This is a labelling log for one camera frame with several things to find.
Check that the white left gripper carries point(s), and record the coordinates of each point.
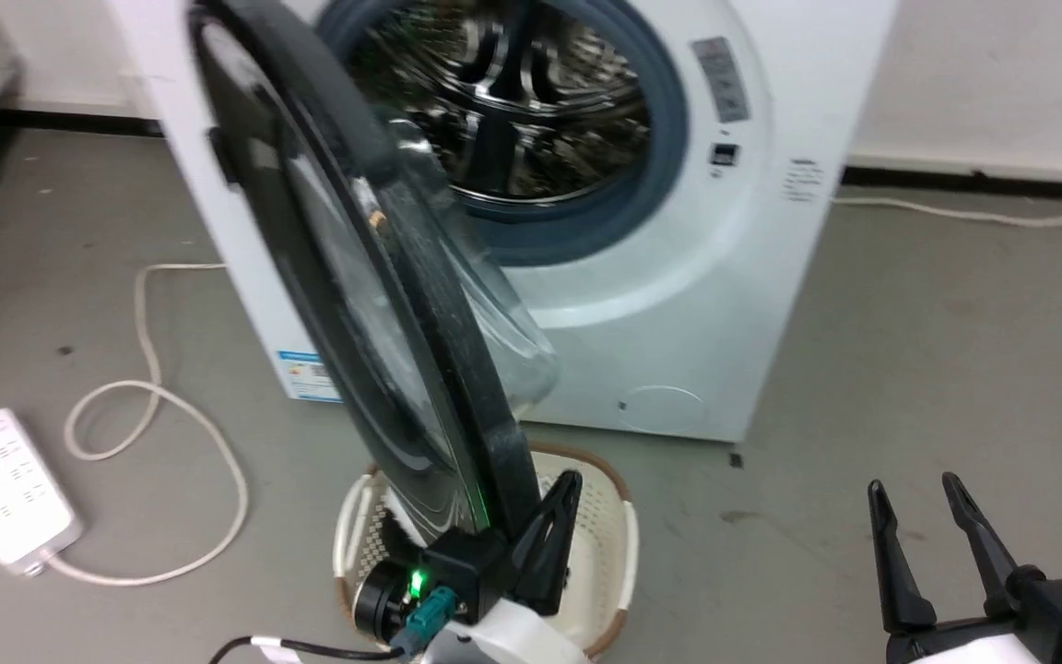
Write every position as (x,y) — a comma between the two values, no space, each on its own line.
(517,638)

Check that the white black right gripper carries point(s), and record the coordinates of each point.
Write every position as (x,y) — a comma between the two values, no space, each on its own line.
(964,646)

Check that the black round glass washer door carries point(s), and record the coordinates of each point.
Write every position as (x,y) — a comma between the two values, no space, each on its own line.
(457,369)

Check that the white front-load washing machine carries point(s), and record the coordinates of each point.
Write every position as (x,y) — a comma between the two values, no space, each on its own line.
(725,304)

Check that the blue-grey door gasket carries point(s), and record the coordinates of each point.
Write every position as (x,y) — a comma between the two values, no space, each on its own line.
(651,184)

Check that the black door latch socket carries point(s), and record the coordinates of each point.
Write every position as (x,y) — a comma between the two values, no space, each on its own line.
(724,155)

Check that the white brown-rimmed laundry basket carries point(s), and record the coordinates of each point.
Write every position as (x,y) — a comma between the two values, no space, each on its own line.
(600,544)

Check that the blue white energy label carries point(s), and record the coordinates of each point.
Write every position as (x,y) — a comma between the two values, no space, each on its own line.
(305,376)

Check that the small printed text sticker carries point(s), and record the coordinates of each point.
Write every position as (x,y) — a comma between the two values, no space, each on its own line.
(804,180)

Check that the steel washer drum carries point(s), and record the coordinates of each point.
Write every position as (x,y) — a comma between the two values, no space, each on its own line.
(531,101)

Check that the grey sticker on washer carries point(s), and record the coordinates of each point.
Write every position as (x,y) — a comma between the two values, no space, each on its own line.
(721,78)

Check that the white power strip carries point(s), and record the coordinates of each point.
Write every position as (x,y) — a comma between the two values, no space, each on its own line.
(5,489)

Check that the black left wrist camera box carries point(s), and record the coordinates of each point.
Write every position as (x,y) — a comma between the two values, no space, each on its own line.
(457,572)

